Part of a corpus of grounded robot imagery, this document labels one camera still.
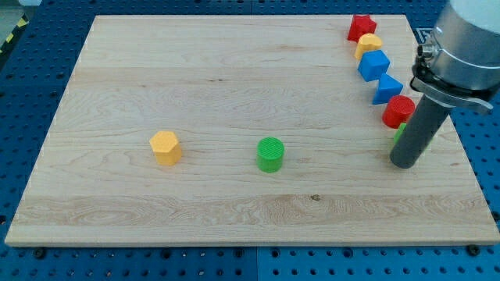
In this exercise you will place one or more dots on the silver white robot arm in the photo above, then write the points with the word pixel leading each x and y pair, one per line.
pixel 458 64

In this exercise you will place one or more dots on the green cylinder block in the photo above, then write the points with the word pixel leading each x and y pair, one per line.
pixel 270 154

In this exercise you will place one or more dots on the light wooden board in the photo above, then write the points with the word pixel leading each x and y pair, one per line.
pixel 222 84

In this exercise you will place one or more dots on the yellow hexagon block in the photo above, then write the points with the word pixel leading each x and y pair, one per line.
pixel 166 148

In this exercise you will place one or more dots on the blue cube block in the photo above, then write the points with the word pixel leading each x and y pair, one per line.
pixel 373 64

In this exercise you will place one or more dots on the blue triangle block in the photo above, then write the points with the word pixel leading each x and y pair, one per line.
pixel 387 88

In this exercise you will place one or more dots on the red cylinder block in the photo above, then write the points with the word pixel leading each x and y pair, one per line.
pixel 398 110

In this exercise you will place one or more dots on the green block behind rod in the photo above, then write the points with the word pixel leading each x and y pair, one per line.
pixel 399 132

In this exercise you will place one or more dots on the yellow heart block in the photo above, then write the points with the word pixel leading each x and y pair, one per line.
pixel 367 43

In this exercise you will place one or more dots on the red star block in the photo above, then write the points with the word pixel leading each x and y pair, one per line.
pixel 360 25

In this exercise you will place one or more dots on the grey cylindrical pointer rod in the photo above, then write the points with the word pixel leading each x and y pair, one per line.
pixel 419 132

